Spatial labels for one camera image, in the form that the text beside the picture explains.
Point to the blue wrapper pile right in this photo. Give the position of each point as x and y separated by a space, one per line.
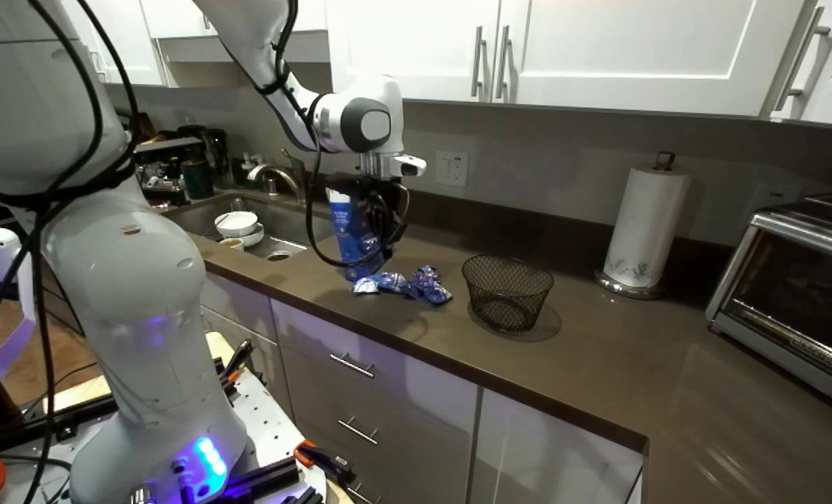
427 283

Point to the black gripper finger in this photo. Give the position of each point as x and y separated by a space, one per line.
361 252
388 243

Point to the silver cabinet handle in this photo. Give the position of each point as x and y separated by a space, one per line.
801 69
504 70
480 69

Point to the silver cabinet handle far right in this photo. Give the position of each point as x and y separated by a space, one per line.
801 69

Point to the drawer handle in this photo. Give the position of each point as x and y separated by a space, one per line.
350 426
353 364

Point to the blue cardboard box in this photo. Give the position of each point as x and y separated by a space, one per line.
344 216

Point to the white paper towel roll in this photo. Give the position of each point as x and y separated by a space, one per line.
645 227

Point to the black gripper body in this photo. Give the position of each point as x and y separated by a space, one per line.
382 192

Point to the black wire mesh basket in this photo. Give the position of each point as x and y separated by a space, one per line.
504 294

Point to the blue wrapper pile left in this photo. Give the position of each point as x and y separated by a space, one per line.
382 282

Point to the black coffee machine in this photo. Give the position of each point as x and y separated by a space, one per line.
177 166

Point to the black screwdriver tool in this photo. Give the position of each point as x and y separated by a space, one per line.
235 362

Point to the blue wrapper pile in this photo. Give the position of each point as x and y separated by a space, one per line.
427 283
382 282

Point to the drawer handle upper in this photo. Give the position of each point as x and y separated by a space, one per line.
353 364

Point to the silver cabinet handle left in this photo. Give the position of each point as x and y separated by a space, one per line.
480 69

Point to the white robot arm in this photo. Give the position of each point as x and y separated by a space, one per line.
131 276

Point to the chrome sink faucet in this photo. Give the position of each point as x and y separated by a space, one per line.
269 178

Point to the silver toaster oven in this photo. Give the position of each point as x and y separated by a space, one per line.
774 294

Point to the white bowl in sink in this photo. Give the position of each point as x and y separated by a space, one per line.
242 226

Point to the wall power outlet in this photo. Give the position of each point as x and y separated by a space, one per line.
451 170

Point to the drawer handle lower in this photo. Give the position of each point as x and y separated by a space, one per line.
350 426

